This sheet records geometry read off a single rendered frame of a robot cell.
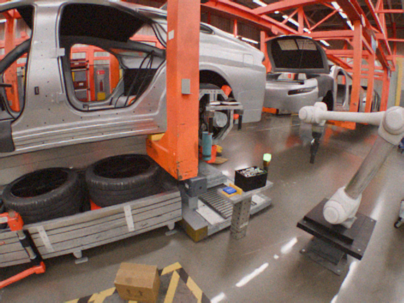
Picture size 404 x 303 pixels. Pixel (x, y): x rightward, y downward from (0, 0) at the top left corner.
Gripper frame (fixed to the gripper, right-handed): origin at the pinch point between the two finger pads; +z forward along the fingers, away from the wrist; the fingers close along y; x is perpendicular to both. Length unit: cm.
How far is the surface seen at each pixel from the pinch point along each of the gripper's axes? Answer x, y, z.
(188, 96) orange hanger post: 47, -79, -38
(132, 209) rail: 57, -116, 38
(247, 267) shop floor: -3, -58, 70
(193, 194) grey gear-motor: 65, -63, 42
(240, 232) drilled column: 25, -41, 64
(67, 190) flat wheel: 75, -160, 24
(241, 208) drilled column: 22, -47, 38
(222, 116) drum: 77, -28, -20
